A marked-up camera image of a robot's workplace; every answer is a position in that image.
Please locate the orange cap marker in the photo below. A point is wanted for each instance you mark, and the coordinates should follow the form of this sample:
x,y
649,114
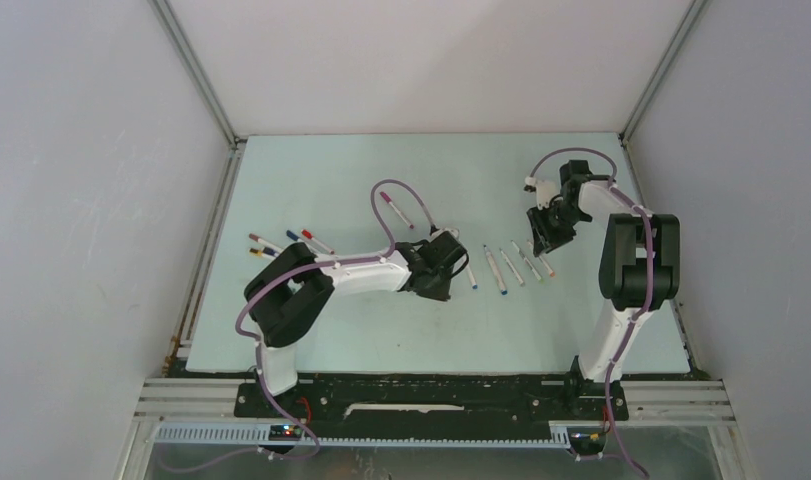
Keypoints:
x,y
548,268

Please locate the light blue marker body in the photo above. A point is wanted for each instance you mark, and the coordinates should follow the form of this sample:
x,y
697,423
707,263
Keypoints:
x,y
471,277

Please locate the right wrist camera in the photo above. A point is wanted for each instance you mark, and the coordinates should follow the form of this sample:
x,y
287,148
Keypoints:
x,y
546,192

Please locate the red cap marker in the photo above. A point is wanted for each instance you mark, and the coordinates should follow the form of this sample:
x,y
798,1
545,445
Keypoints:
x,y
319,243

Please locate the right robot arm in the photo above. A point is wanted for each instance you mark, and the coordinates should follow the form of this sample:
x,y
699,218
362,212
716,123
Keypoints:
x,y
639,268

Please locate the purple cap marker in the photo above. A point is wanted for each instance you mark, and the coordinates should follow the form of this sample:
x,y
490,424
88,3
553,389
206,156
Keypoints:
x,y
395,208

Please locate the green cap marker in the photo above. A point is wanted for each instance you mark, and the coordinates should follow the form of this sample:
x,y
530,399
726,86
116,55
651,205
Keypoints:
x,y
536,274

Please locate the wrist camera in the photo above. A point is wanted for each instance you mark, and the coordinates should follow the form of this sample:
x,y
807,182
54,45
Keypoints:
x,y
546,192
454,232

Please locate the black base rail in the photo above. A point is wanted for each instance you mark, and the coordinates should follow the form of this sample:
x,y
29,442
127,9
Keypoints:
x,y
425,407

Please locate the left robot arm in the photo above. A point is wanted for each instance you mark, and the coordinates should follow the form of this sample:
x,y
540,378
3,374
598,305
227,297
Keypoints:
x,y
284,300

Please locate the yellow black marker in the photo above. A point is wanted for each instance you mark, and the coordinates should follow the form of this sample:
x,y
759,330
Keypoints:
x,y
265,252

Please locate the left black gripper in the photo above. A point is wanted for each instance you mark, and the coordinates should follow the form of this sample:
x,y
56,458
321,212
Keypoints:
x,y
440,293

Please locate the dark blue cap marker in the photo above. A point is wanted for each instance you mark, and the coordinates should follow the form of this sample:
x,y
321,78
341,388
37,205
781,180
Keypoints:
x,y
297,238

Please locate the brown cap marker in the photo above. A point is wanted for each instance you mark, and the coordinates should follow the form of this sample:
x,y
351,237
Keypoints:
x,y
265,243

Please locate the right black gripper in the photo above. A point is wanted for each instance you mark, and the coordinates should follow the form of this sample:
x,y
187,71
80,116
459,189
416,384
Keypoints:
x,y
546,239

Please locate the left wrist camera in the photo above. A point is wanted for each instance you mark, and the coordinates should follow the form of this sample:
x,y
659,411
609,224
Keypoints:
x,y
454,232

